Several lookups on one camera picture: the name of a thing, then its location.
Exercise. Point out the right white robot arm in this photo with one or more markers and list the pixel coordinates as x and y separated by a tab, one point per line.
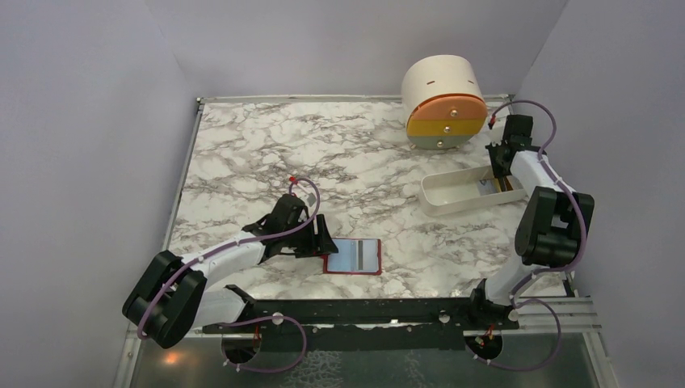
553	230

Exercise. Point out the loose gold cards in tray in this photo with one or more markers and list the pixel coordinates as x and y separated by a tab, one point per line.
494	186

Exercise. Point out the white plastic tray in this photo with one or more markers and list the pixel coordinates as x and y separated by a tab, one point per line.
456	191

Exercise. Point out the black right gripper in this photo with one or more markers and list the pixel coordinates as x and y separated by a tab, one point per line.
492	148

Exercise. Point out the round pastel drawer organizer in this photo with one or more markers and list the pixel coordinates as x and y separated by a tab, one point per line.
442	102

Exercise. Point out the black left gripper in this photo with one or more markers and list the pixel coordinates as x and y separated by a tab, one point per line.
318	244

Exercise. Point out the black mounting rail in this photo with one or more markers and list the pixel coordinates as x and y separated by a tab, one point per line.
360	324

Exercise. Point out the red card holder wallet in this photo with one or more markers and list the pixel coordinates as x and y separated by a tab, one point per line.
340	263

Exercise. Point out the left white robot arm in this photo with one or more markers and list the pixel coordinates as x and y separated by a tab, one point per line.
173	295

